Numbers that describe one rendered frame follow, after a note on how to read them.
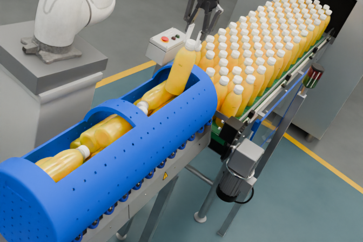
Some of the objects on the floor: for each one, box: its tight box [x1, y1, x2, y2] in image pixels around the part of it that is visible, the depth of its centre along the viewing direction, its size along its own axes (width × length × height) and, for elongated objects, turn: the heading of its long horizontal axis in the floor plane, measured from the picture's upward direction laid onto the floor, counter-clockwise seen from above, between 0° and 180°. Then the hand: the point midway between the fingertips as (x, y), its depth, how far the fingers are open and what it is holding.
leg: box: [116, 215, 135, 240], centre depth 235 cm, size 6×6×63 cm
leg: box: [139, 174, 179, 242], centre depth 231 cm, size 6×6×63 cm
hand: (194, 36), depth 158 cm, fingers closed on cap, 4 cm apart
